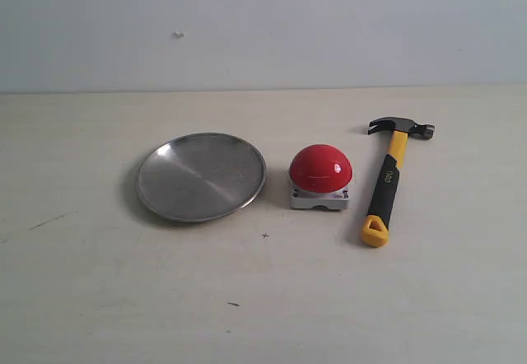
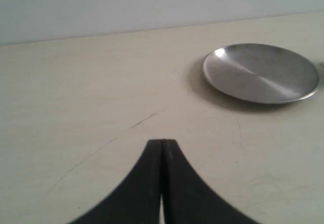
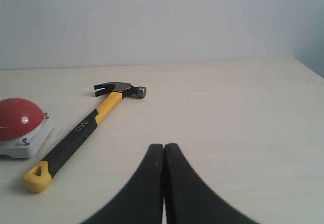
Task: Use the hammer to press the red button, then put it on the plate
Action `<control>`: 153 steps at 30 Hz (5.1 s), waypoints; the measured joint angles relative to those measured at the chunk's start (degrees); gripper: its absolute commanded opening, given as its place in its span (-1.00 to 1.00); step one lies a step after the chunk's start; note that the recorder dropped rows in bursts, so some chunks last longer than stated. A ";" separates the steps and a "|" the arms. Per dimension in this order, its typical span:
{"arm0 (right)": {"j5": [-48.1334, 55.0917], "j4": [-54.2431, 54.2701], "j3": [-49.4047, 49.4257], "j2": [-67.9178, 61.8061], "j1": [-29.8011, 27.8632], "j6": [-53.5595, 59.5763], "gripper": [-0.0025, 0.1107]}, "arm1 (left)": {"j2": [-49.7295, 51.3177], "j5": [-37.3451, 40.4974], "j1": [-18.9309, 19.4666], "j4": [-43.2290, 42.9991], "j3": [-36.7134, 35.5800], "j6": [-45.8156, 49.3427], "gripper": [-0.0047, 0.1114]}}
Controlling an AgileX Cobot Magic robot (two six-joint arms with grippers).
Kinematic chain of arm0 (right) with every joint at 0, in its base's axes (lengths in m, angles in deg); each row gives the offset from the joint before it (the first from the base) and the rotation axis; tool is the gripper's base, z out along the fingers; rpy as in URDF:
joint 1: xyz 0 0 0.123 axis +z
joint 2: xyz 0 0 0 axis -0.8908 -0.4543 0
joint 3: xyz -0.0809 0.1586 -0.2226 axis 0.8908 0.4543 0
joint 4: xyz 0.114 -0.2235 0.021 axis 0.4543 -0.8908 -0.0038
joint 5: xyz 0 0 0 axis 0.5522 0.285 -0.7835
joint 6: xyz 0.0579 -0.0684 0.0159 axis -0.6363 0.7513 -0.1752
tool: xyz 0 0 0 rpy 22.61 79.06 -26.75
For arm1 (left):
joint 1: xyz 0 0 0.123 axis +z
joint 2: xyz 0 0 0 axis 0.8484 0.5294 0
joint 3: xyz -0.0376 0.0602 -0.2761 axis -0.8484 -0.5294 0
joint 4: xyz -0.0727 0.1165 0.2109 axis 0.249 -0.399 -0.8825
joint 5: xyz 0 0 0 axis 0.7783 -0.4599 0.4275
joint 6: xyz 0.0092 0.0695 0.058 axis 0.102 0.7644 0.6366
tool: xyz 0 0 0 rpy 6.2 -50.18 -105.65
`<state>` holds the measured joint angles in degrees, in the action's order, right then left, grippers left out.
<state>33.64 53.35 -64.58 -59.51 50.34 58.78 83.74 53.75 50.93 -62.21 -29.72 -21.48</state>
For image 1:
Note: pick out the yellow black claw hammer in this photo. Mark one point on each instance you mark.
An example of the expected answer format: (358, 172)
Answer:
(375, 229)

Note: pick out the red dome push button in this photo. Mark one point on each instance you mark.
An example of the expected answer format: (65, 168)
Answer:
(320, 177)

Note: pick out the round steel plate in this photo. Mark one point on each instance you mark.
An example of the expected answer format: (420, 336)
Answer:
(200, 177)

